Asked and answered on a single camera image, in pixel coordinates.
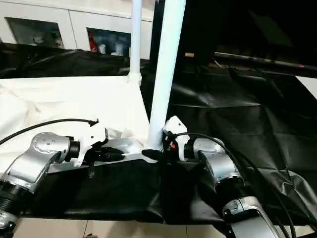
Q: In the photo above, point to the black work mat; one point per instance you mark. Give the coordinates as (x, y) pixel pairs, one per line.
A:
(247, 124)

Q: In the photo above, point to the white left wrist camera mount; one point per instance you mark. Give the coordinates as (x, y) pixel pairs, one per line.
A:
(91, 138)

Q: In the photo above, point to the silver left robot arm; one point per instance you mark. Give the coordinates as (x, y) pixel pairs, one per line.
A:
(37, 153)

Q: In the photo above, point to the grey metal rod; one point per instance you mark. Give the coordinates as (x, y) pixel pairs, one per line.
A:
(267, 62)

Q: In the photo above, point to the white sideboard with glass doors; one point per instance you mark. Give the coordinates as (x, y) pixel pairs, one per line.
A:
(99, 17)

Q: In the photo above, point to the white plastic table top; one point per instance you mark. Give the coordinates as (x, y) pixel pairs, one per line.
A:
(74, 99)

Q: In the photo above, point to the small yellow label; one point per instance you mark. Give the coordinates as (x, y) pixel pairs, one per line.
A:
(189, 55)

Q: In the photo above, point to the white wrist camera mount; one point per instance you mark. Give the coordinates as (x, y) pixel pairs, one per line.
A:
(175, 126)
(91, 138)

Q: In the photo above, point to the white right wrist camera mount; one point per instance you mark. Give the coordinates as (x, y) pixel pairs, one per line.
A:
(175, 126)

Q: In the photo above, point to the white plastic table leg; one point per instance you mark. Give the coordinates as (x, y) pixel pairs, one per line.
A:
(135, 37)
(166, 62)

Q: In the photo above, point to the white flat panel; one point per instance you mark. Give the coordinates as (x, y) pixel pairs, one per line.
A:
(308, 85)

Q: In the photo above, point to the black backdrop cloth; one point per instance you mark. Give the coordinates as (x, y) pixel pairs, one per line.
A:
(247, 24)

